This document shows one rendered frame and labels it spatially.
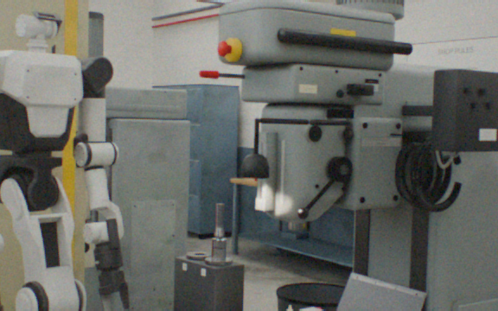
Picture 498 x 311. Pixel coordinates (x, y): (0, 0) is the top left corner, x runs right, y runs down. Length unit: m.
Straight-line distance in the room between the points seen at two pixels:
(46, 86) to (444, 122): 1.16
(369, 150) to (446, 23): 5.22
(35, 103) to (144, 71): 9.64
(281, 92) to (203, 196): 7.45
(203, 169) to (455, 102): 7.50
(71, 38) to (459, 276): 2.12
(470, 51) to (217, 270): 5.03
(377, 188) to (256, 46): 0.55
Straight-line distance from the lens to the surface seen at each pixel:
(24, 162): 2.27
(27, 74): 2.22
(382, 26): 2.04
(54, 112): 2.28
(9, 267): 3.49
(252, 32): 1.82
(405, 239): 2.23
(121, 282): 2.36
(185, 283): 2.39
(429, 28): 7.31
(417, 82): 2.16
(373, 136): 2.02
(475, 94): 1.94
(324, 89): 1.90
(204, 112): 9.21
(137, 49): 11.80
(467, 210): 2.24
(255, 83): 1.96
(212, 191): 9.34
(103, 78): 2.43
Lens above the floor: 1.59
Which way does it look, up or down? 3 degrees down
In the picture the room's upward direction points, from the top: 2 degrees clockwise
